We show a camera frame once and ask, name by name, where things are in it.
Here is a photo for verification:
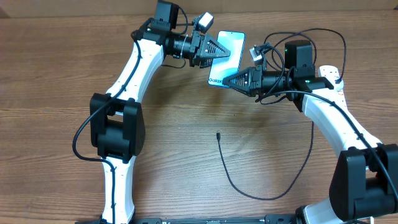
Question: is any teal Galaxy smartphone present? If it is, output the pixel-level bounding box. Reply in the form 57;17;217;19
208;30;246;88

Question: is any black USB charging cable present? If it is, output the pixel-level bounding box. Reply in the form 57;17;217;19
216;28;347;201

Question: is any white power strip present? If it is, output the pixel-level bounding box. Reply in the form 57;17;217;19
315;65;348;112

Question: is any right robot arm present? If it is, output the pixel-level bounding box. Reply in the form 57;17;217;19
223;40;397;223

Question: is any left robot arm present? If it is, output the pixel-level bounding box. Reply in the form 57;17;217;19
89;1;230;223

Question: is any white charger plug adapter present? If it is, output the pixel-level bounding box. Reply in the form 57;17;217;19
329;77;344;91

